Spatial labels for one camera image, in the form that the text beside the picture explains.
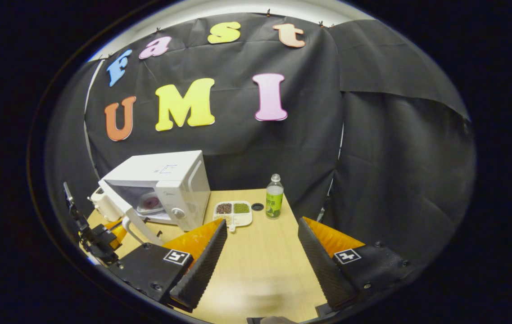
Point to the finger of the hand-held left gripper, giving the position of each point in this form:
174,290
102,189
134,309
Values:
117,231

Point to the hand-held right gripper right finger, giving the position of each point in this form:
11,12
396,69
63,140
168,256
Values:
321,265

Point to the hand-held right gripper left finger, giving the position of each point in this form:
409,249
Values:
204,265

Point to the white square plate pink food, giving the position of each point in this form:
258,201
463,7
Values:
151,203

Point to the white microwave oven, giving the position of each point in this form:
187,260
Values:
165,173

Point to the white toaster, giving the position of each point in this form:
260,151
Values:
102,204

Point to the white divided dish of beans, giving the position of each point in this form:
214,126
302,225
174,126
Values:
233,211

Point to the small black round cap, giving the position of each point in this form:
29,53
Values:
257,207

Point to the green tea bottle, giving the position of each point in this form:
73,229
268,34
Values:
274,200

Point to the black backdrop cloth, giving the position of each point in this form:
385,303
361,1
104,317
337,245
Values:
283,148

